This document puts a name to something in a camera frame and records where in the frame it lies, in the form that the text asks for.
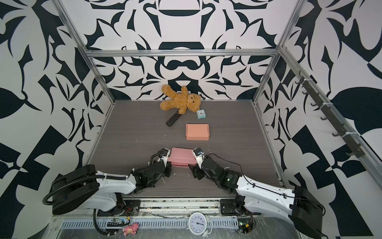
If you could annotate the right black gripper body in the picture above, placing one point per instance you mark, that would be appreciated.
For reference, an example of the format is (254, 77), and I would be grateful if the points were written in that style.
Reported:
(200, 173)

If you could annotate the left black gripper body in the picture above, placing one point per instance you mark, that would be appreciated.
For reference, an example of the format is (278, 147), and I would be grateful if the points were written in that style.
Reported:
(166, 172)

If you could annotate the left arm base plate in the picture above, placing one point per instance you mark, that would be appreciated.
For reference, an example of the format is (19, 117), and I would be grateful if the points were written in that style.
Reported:
(130, 208)

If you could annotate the left circuit board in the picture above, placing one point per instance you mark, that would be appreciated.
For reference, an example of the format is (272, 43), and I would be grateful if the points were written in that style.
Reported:
(118, 222)

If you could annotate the black remote control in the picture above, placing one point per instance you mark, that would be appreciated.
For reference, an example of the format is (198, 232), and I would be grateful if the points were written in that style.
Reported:
(173, 118)

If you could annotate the small teal alarm clock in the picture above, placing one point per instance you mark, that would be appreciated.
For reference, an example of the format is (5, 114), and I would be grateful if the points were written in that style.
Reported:
(201, 114)

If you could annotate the salmon cardboard box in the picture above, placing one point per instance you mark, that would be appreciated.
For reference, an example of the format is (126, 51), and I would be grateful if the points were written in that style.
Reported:
(200, 132)

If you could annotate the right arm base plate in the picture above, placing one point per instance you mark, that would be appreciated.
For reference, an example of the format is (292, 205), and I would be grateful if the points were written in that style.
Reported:
(232, 207)

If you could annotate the wall hook rack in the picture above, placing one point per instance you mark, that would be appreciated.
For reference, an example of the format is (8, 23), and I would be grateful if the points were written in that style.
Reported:
(332, 114)

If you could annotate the white round analog clock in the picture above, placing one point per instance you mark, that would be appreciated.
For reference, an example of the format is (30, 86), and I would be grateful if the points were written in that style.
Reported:
(200, 224)

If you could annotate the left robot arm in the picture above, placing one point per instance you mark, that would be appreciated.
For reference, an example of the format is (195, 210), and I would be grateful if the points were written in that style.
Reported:
(88, 188)

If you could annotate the small pink toy figure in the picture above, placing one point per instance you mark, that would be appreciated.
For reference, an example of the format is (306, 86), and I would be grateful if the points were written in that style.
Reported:
(131, 229)

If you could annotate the circuit board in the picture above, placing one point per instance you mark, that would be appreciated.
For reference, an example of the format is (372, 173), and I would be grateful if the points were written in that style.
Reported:
(118, 222)
(246, 225)

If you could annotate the pink cardboard box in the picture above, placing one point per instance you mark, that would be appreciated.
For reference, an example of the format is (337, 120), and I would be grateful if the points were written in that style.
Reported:
(181, 157)

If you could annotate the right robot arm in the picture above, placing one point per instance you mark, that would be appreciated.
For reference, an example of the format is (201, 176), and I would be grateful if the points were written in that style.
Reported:
(295, 206)

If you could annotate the brown teddy bear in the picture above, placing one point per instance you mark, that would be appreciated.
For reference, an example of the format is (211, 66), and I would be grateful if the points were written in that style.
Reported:
(182, 101)

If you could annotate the right circuit board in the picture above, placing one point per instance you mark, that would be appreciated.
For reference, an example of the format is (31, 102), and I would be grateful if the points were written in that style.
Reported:
(246, 225)

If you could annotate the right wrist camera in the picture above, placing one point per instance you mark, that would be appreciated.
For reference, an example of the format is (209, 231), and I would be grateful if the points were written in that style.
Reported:
(199, 156)

